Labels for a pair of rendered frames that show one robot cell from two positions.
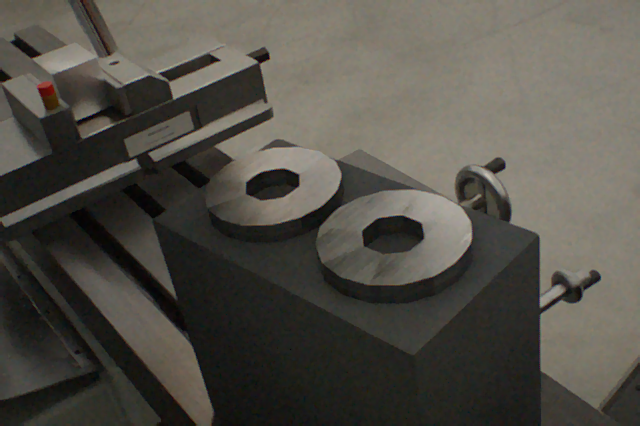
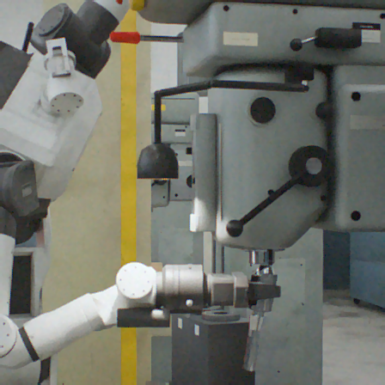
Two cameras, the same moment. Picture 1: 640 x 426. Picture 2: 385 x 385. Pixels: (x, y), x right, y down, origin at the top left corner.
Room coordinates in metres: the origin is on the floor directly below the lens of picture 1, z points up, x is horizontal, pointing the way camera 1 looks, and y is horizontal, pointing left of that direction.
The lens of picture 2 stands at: (2.28, 0.54, 1.42)
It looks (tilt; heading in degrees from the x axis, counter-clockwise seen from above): 1 degrees down; 198
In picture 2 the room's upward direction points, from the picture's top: straight up
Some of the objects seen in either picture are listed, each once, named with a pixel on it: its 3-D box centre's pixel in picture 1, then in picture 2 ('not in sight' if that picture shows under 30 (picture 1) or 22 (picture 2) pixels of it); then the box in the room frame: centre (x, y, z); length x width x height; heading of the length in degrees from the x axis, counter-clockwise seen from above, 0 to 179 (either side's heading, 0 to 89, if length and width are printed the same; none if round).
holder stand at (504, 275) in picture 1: (350, 327); (211, 351); (0.43, 0.00, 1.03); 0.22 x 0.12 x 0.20; 41
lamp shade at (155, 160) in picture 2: not in sight; (157, 161); (0.96, 0.06, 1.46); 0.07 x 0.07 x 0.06
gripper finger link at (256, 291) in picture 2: not in sight; (263, 291); (0.85, 0.22, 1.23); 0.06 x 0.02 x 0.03; 110
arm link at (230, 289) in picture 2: not in sight; (211, 290); (0.86, 0.12, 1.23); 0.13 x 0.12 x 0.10; 20
